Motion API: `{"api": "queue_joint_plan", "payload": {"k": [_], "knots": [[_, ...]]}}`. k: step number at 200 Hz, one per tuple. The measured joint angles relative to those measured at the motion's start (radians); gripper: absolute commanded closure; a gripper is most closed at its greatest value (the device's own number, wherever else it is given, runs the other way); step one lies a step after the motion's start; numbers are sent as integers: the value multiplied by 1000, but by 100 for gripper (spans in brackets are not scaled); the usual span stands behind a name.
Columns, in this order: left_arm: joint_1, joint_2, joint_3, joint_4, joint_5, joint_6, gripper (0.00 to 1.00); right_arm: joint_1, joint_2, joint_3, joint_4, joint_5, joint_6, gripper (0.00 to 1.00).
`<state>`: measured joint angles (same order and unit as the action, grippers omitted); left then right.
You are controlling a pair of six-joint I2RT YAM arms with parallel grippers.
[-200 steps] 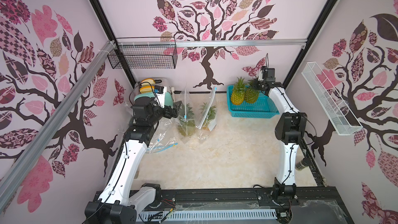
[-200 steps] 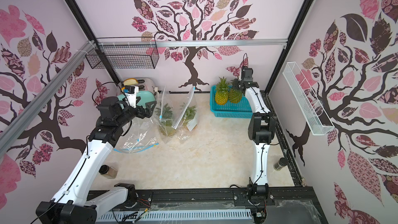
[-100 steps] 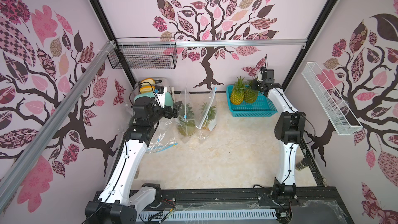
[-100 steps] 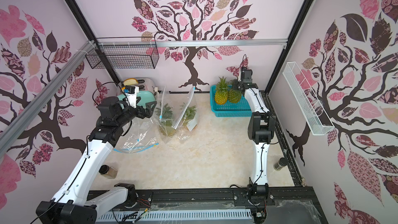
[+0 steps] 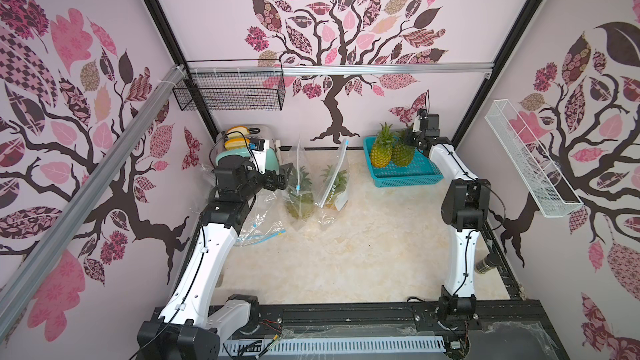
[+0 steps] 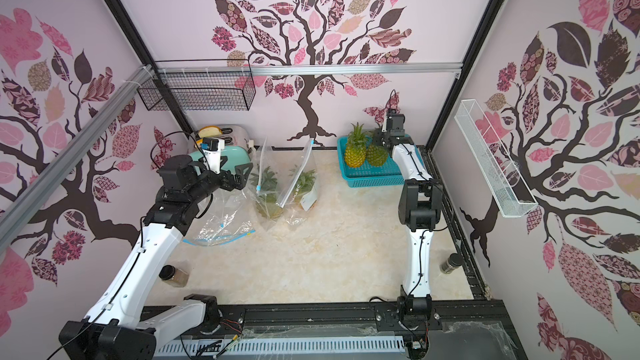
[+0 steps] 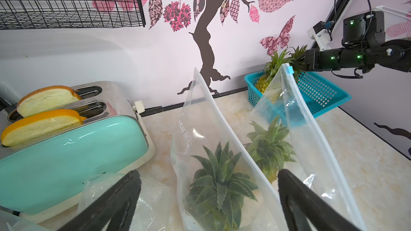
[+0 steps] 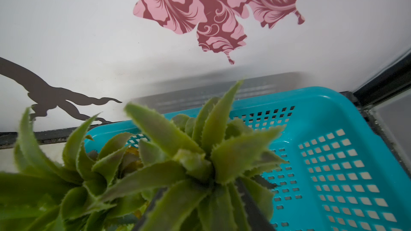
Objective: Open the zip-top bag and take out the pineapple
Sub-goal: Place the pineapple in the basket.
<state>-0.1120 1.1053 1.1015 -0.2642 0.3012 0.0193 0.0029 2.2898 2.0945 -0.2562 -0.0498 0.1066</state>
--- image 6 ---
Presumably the teal plastic basket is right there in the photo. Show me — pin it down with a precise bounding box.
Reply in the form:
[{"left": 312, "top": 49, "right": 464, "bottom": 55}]
[{"left": 337, "top": 136, "right": 404, "bottom": 188}]

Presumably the spice jar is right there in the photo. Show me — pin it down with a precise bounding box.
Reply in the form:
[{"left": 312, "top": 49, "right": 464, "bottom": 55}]
[
  {"left": 158, "top": 264, "right": 189, "bottom": 288},
  {"left": 439, "top": 253, "right": 464, "bottom": 274}
]

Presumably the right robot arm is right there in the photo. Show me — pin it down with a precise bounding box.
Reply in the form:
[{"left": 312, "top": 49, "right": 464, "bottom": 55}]
[{"left": 375, "top": 108, "right": 443, "bottom": 321}]

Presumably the black wire wall basket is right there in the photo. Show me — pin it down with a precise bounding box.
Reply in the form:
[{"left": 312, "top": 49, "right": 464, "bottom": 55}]
[{"left": 137, "top": 63, "right": 257, "bottom": 111}]

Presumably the clear zip bag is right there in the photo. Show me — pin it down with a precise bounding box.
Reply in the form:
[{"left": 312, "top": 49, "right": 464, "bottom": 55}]
[{"left": 234, "top": 126, "right": 258, "bottom": 165}]

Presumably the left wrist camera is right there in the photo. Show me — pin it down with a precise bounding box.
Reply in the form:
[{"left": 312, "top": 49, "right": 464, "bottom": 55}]
[{"left": 200, "top": 138, "right": 225, "bottom": 173}]

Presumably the pineapple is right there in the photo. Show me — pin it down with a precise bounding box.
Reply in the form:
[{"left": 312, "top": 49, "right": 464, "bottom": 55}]
[
  {"left": 293, "top": 169, "right": 318, "bottom": 211},
  {"left": 366, "top": 130, "right": 388, "bottom": 168},
  {"left": 343, "top": 123, "right": 368, "bottom": 168},
  {"left": 250, "top": 166, "right": 283, "bottom": 221}
]

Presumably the aluminium rail left wall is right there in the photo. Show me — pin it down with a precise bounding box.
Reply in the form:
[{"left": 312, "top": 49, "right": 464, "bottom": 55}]
[{"left": 1, "top": 65, "right": 151, "bottom": 250}]

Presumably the aluminium rail wall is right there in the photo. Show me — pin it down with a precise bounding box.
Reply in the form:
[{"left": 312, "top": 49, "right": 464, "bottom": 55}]
[
  {"left": 1, "top": 65, "right": 151, "bottom": 250},
  {"left": 158, "top": 63, "right": 463, "bottom": 76}
]

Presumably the white wire wall shelf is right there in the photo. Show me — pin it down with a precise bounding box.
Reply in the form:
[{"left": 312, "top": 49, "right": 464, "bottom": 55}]
[{"left": 454, "top": 99, "right": 538, "bottom": 218}]

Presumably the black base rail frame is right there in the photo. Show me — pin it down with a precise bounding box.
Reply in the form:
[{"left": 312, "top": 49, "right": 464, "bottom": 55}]
[{"left": 94, "top": 299, "right": 521, "bottom": 360}]

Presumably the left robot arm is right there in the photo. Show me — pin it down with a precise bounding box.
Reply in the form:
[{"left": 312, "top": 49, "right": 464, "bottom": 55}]
[{"left": 59, "top": 138, "right": 253, "bottom": 359}]

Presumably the white slotted cable duct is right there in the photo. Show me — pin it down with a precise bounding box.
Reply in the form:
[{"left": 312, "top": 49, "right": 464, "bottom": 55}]
[{"left": 153, "top": 336, "right": 406, "bottom": 359}]

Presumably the toast slice rear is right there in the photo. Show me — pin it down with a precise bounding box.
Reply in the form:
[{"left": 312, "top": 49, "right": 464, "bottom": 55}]
[{"left": 198, "top": 126, "right": 223, "bottom": 138}]

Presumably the spice jar right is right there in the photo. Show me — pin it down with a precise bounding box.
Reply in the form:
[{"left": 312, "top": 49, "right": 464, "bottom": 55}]
[{"left": 439, "top": 253, "right": 464, "bottom": 274}]

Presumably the zip bag with blue seal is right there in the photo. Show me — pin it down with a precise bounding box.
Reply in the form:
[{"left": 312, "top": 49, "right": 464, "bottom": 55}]
[{"left": 183, "top": 190, "right": 255, "bottom": 247}]

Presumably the spice jar left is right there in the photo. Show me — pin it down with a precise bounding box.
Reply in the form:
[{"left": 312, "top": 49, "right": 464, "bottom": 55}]
[{"left": 158, "top": 264, "right": 189, "bottom": 288}]

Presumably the aluminium rail back wall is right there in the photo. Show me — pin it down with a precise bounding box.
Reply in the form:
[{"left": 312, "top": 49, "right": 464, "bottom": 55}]
[{"left": 158, "top": 63, "right": 463, "bottom": 76}]

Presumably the mint green toaster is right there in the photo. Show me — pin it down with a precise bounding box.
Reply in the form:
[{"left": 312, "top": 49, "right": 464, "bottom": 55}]
[{"left": 190, "top": 125, "right": 255, "bottom": 173}]

